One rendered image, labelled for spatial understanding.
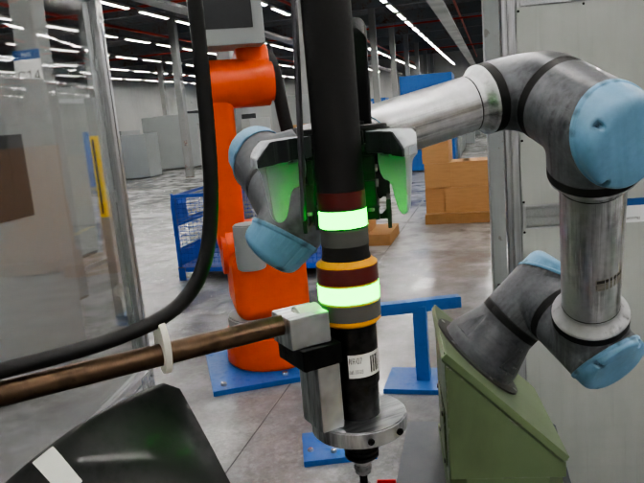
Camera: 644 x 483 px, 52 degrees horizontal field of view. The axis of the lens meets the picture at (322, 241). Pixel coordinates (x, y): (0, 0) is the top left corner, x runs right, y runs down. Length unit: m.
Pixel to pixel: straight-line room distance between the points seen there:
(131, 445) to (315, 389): 0.15
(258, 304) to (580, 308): 3.47
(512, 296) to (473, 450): 0.27
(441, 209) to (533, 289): 8.63
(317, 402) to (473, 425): 0.73
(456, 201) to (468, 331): 8.53
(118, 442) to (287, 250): 0.29
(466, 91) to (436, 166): 8.80
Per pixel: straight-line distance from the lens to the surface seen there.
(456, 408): 1.16
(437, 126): 0.88
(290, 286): 4.40
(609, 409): 2.59
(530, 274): 1.21
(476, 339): 1.21
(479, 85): 0.91
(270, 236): 0.71
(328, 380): 0.46
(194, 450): 0.54
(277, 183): 0.47
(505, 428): 1.18
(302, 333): 0.44
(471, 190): 9.71
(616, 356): 1.11
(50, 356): 0.41
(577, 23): 2.33
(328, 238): 0.45
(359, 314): 0.45
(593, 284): 1.02
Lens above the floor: 1.67
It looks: 11 degrees down
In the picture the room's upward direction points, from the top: 5 degrees counter-clockwise
